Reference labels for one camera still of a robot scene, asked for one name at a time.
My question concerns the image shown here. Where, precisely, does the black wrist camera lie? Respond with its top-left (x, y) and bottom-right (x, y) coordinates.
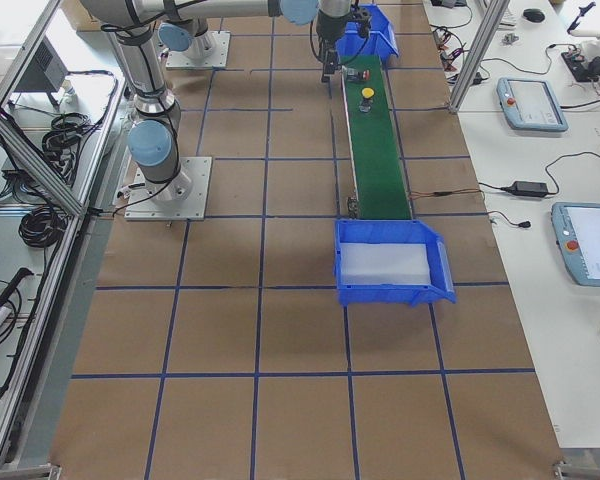
top-left (351, 3), bottom-right (372, 39)

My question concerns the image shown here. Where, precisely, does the black power adapter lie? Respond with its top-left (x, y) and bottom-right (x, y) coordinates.
top-left (511, 181), bottom-right (550, 198)

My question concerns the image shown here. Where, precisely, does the far teach pendant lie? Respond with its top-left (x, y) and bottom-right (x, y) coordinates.
top-left (496, 77), bottom-right (569, 133)

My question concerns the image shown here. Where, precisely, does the blue bin with white liner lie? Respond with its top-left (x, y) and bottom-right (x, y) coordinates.
top-left (334, 220), bottom-right (457, 306)

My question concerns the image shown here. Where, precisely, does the near teach pendant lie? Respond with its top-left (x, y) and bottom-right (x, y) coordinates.
top-left (551, 202), bottom-right (600, 287)

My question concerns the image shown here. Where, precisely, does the green conveyor belt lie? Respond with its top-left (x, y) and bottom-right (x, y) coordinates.
top-left (342, 55), bottom-right (411, 220)

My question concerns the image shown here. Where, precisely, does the red push button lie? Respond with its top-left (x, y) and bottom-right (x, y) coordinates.
top-left (342, 67), bottom-right (370, 84)

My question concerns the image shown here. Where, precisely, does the far blue bin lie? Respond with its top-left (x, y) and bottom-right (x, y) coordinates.
top-left (336, 4), bottom-right (400, 64)

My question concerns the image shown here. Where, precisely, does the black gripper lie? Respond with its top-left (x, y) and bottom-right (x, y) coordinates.
top-left (316, 0), bottom-right (351, 83)

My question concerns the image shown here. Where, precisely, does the black computer mouse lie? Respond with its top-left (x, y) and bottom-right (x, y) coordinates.
top-left (522, 8), bottom-right (545, 23)

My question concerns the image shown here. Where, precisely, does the teach pendant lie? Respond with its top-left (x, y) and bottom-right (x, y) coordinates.
top-left (496, 77), bottom-right (569, 133)
top-left (551, 202), bottom-right (600, 287)

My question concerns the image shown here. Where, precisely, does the aluminium frame post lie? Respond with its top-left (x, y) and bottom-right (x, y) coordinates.
top-left (448, 0), bottom-right (509, 113)

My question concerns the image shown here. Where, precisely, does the yellow push button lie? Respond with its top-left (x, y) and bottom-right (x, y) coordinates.
top-left (359, 87), bottom-right (375, 113)

